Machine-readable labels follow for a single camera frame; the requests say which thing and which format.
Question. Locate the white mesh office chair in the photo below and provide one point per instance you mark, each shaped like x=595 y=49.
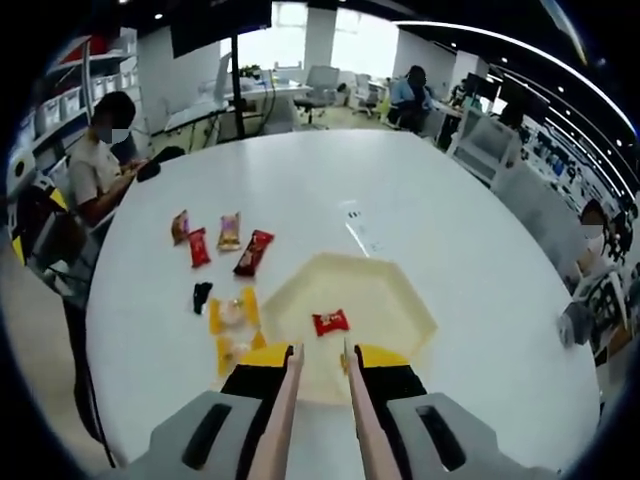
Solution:
x=482 y=145

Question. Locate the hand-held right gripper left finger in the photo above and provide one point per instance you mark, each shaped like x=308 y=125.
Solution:
x=245 y=385

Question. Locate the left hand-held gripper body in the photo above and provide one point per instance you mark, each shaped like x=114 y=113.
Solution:
x=27 y=190

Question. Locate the black pouch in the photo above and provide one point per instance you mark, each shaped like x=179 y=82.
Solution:
x=148 y=171

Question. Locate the yellow clear pastry food packet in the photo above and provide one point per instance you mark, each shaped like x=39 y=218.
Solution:
x=230 y=352
x=232 y=315

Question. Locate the bright red food bar packet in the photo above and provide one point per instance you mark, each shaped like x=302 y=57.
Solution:
x=199 y=248

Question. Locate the black display stand pole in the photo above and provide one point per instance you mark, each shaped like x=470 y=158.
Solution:
x=238 y=90

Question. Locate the cream hexagonal container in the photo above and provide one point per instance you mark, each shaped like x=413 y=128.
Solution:
x=360 y=295

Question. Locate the white storage shelf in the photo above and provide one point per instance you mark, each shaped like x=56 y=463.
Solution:
x=65 y=105

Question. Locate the brown food packet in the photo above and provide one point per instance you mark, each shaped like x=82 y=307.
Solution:
x=180 y=227

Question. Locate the tan purple-print food packet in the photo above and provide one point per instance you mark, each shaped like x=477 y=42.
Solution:
x=229 y=232

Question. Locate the small red food packet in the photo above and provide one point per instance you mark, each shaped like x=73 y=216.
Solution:
x=330 y=324

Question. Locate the small black food packet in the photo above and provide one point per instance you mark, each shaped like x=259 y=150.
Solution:
x=201 y=297

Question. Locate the dark red food bar packet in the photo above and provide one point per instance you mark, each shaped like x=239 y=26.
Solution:
x=254 y=252

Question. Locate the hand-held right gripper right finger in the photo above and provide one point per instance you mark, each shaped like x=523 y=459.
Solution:
x=400 y=380

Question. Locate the grey office chair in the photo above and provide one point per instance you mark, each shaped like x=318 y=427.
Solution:
x=320 y=82

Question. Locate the large black display screen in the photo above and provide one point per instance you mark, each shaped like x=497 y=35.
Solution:
x=215 y=35

